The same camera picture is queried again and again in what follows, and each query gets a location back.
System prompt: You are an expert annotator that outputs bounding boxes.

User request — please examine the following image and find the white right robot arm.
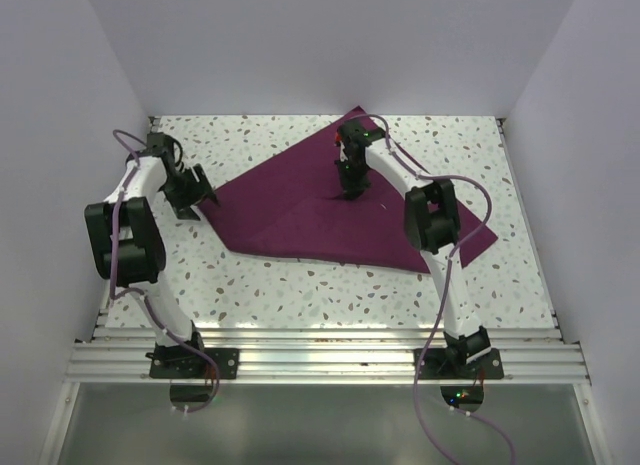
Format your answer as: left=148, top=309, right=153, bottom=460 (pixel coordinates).
left=335, top=115, right=492, bottom=378

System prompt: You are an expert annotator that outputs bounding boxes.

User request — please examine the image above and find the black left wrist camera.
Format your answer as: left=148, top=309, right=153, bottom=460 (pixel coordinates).
left=145, top=132, right=184, bottom=166

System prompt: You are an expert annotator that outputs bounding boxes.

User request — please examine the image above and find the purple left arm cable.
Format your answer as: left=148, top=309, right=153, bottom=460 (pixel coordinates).
left=108, top=129, right=223, bottom=414

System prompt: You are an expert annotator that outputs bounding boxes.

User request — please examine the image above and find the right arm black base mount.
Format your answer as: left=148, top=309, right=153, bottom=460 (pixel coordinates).
left=412, top=347, right=504, bottom=382

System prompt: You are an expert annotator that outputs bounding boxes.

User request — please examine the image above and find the purple surgical drape cloth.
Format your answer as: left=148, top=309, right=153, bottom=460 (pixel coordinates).
left=197, top=105, right=499, bottom=277

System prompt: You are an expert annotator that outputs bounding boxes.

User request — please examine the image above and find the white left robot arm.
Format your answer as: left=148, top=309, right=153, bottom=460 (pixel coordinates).
left=84, top=156, right=215, bottom=378

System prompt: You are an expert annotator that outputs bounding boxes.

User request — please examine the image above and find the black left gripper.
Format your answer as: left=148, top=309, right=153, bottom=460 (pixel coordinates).
left=160, top=164, right=219, bottom=220

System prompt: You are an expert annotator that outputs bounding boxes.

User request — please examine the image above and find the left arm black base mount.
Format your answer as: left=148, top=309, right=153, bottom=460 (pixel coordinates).
left=145, top=346, right=240, bottom=380

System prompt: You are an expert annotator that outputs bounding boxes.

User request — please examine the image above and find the aluminium table edge rail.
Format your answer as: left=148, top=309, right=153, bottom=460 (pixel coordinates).
left=63, top=324, right=591, bottom=385

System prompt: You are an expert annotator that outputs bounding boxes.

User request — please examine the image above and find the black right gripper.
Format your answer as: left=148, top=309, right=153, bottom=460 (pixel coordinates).
left=335, top=157, right=372, bottom=204

